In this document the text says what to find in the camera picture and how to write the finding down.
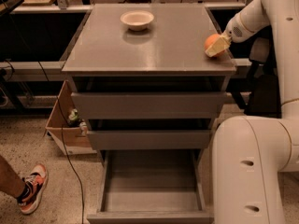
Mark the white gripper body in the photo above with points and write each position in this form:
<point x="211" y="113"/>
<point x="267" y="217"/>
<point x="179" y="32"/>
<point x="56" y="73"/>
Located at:
<point x="234" y="30"/>

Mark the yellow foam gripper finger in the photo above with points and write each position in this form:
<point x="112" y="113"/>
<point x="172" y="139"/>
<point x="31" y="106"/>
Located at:
<point x="227" y="40"/>

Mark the orange fruit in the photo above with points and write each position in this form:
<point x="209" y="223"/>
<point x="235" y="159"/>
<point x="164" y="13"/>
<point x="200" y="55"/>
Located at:
<point x="214" y="45"/>

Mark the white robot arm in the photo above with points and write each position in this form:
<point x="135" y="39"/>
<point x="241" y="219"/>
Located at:
<point x="248" y="152"/>

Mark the grey drawer cabinet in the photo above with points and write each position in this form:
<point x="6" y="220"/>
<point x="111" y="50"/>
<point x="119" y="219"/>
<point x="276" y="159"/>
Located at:
<point x="167" y="57"/>

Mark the grey middle drawer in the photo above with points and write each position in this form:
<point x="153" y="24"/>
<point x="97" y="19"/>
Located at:
<point x="126" y="140"/>

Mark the grey top drawer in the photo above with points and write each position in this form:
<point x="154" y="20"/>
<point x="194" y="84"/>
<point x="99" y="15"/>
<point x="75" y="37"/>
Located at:
<point x="196" y="105"/>

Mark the grey open bottom drawer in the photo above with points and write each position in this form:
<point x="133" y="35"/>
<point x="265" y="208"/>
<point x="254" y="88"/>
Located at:
<point x="151" y="187"/>

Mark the black office chair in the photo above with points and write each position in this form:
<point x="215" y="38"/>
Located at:
<point x="257" y="93"/>

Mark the white ceramic bowl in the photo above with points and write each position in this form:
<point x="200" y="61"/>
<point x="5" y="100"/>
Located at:
<point x="137" y="20"/>

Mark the green white item in box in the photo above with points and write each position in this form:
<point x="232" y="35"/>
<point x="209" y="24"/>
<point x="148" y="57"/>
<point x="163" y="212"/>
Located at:
<point x="74" y="121"/>

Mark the cardboard box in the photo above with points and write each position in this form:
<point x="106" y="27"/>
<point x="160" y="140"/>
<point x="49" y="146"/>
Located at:
<point x="69" y="140"/>

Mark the orange white sneaker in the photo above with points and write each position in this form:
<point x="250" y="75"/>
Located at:
<point x="35" y="184"/>

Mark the bare person leg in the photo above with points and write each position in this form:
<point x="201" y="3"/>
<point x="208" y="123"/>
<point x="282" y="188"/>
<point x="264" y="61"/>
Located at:
<point x="10" y="182"/>

